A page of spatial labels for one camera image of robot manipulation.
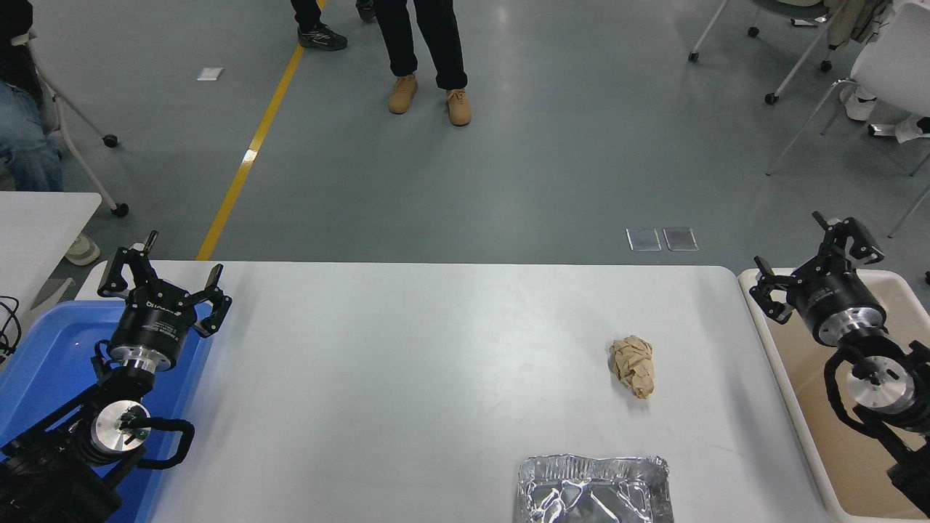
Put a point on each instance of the beige hanging jacket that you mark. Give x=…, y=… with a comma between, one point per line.
x=861, y=18

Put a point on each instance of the blue plastic tray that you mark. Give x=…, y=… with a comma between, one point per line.
x=51, y=349

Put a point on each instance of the person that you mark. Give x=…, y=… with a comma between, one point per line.
x=861, y=109
x=22, y=145
x=450, y=43
x=320, y=36

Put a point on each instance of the person's foot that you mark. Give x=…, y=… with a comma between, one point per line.
x=81, y=253

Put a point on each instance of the silver foil tray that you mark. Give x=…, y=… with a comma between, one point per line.
x=592, y=490

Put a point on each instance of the white paper scrap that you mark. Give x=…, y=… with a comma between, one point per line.
x=210, y=74

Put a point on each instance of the white-framed rolling chair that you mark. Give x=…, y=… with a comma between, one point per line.
x=73, y=145

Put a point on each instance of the large pale bin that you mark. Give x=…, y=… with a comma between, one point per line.
x=901, y=305

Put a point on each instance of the white shell chair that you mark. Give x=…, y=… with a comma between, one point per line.
x=897, y=65

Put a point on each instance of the white side table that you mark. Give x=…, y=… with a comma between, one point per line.
x=36, y=225

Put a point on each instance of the rolling chair with casters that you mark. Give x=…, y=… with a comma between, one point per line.
x=799, y=62

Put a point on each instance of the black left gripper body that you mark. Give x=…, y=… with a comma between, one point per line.
x=152, y=327

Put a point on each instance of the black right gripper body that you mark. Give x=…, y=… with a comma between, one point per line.
x=839, y=301

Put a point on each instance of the crumpled tan paper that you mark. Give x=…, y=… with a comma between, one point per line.
x=632, y=367

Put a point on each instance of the clear floor plate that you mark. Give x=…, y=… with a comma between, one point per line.
x=644, y=240
x=680, y=239

